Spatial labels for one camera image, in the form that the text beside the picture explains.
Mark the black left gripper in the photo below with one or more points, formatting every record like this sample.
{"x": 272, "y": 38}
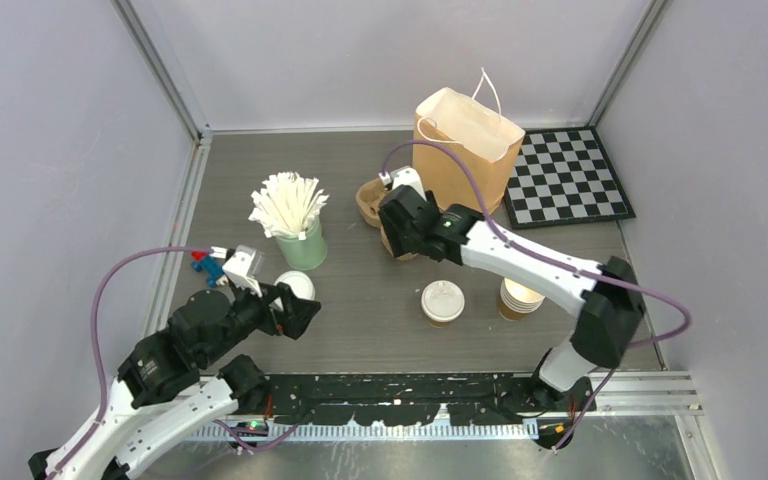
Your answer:
{"x": 297, "y": 313}

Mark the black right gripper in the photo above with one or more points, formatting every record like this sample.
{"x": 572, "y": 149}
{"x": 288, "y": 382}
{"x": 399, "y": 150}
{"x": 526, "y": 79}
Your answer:
{"x": 400, "y": 242}

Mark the white plastic cup lid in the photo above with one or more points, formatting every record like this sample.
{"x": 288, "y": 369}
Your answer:
{"x": 442, "y": 299}

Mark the brown paper takeout bag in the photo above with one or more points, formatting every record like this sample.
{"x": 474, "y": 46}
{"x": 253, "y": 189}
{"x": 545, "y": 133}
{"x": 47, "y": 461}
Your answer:
{"x": 468, "y": 141}

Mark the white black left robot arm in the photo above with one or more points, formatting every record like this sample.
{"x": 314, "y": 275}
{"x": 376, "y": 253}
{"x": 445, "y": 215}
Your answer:
{"x": 138, "y": 422}

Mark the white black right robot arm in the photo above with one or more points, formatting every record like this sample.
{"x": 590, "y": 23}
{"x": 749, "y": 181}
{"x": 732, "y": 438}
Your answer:
{"x": 607, "y": 314}

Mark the stacked paper coffee cups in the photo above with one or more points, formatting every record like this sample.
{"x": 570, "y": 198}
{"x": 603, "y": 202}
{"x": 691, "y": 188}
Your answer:
{"x": 515, "y": 301}

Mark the white cup lid stack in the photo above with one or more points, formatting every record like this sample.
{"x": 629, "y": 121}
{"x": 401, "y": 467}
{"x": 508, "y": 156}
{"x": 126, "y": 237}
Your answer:
{"x": 299, "y": 282}

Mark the brown cardboard cup carrier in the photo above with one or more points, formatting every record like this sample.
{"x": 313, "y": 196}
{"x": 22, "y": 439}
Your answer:
{"x": 368, "y": 198}

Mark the green straw holder cup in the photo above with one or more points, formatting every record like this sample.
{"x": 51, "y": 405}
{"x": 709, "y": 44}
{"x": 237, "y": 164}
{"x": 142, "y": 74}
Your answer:
{"x": 305, "y": 253}

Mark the red blue toy car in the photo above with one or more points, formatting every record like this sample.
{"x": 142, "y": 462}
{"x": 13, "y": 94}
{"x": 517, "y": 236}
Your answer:
{"x": 202, "y": 262}

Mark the white paper straw bundle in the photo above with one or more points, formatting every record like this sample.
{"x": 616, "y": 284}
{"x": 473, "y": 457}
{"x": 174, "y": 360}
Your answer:
{"x": 287, "y": 205}

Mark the black white checkerboard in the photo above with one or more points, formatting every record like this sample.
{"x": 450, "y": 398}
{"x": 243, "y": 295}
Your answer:
{"x": 563, "y": 177}

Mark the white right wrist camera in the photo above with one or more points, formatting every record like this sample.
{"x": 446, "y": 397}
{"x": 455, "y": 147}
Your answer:
{"x": 404, "y": 176}

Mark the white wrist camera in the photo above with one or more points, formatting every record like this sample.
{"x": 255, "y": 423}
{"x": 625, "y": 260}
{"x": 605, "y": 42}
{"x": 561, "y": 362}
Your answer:
{"x": 404, "y": 176}
{"x": 240, "y": 267}

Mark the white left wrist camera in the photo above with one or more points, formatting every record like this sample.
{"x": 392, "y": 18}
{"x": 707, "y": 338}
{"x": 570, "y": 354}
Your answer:
{"x": 240, "y": 267}

